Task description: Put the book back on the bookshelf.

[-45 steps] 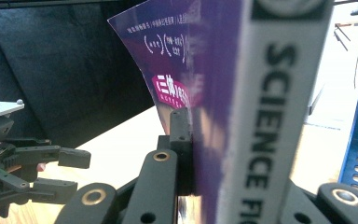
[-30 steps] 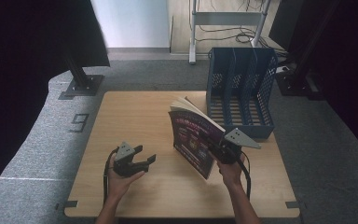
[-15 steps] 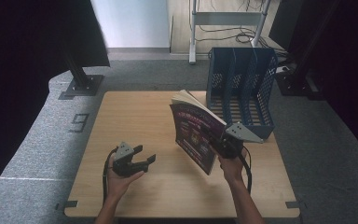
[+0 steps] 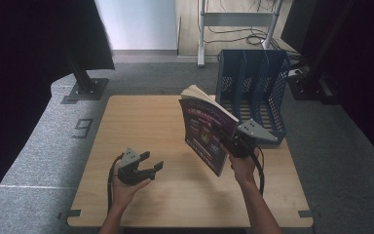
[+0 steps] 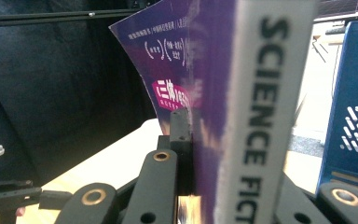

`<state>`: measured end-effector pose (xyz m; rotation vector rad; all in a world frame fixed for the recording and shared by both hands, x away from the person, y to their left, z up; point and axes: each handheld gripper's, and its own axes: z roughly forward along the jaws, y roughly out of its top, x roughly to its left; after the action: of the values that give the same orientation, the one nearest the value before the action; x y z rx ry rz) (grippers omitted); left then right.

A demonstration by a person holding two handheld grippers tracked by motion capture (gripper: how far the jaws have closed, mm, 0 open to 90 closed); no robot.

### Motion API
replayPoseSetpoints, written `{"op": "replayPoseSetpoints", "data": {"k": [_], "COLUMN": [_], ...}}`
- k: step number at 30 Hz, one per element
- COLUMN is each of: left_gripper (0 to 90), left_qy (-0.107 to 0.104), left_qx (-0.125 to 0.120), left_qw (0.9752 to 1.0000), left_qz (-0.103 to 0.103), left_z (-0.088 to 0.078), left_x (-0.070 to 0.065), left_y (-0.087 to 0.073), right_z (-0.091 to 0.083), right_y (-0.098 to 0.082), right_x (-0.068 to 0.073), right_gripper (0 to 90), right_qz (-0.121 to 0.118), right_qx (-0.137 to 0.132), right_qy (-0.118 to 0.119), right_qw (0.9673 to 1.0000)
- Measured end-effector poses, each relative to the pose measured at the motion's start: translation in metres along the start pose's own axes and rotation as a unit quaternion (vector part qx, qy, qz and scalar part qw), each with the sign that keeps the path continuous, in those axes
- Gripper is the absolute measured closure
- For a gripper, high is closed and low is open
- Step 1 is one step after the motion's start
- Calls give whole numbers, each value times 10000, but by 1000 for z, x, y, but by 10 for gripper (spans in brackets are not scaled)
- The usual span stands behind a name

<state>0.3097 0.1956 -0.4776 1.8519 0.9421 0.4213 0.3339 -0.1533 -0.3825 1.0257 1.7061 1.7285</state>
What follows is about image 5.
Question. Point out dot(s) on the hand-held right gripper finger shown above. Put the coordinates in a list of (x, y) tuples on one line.
[(181, 137)]

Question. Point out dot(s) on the purple magazine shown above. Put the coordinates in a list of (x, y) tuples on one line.
[(230, 93)]

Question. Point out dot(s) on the blue plastic file rack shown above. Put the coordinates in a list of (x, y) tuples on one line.
[(351, 93)]

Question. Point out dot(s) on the dark curtain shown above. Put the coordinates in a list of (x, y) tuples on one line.
[(59, 93)]

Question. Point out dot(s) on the black metal frame bar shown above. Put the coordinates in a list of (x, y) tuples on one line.
[(59, 16)]

